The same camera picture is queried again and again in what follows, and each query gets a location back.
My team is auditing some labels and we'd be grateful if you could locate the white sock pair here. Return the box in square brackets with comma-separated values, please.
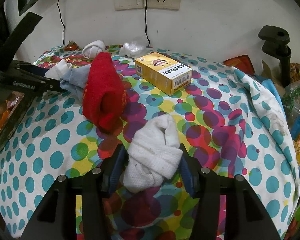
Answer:
[44, 59, 72, 80]

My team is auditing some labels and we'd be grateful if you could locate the grey sock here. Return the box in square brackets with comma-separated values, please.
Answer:
[60, 64, 91, 102]

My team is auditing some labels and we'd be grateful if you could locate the white knotted sock ball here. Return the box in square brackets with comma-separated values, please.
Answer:
[82, 40, 106, 60]

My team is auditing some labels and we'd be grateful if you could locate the red sock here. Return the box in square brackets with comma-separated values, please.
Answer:
[82, 52, 129, 132]

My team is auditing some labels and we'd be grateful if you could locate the white sock bundle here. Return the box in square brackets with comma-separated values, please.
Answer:
[123, 114, 183, 193]

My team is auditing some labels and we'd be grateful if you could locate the yellow medicine box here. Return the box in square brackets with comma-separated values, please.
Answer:
[135, 52, 192, 96]

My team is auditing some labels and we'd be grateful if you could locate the red round tray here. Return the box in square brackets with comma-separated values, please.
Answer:
[0, 92, 35, 152]

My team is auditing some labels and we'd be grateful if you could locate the red candy wrapper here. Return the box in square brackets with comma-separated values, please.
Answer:
[64, 41, 80, 51]

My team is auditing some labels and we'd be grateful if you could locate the polka dot bed sheet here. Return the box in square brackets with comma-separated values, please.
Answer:
[0, 46, 300, 238]

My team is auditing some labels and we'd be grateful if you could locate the crumpled clear plastic wrap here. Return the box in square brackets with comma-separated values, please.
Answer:
[119, 41, 148, 59]

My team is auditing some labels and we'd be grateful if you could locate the black clamp stand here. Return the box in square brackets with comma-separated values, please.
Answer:
[258, 25, 292, 87]

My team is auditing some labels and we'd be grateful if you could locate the red packet by wall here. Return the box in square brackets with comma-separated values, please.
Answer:
[223, 55, 255, 75]

